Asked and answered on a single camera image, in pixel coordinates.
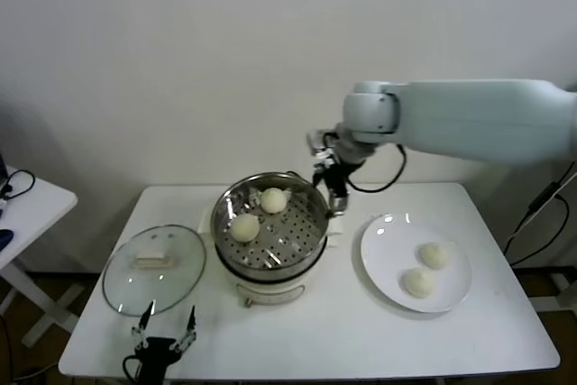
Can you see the white steamed baozi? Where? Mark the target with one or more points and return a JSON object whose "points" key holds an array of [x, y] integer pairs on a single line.
{"points": [[272, 200], [244, 228], [435, 255], [418, 283]]}

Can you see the steel steamer basket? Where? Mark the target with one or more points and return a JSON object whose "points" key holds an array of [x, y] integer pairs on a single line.
{"points": [[288, 243]]}

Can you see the blue object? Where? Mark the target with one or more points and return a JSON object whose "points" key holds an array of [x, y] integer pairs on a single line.
{"points": [[4, 240]]}

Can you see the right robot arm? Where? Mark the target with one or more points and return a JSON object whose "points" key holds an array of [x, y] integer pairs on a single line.
{"points": [[473, 119]]}

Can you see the glass pot lid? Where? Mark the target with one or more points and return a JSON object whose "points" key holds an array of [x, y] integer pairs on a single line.
{"points": [[176, 241]]}

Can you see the steel steamer pot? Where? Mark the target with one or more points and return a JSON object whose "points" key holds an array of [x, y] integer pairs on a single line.
{"points": [[270, 290]]}

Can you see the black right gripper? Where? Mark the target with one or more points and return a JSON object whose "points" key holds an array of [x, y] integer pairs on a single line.
{"points": [[336, 180]]}

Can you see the white plate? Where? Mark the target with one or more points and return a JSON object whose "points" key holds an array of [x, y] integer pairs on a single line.
{"points": [[387, 259]]}

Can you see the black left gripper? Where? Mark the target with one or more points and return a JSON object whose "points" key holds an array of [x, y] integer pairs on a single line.
{"points": [[155, 349]]}

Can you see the white side table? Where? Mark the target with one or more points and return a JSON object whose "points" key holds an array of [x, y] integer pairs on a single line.
{"points": [[38, 209]]}

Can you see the dark device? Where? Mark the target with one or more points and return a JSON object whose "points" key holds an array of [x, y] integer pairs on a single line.
{"points": [[2, 168]]}

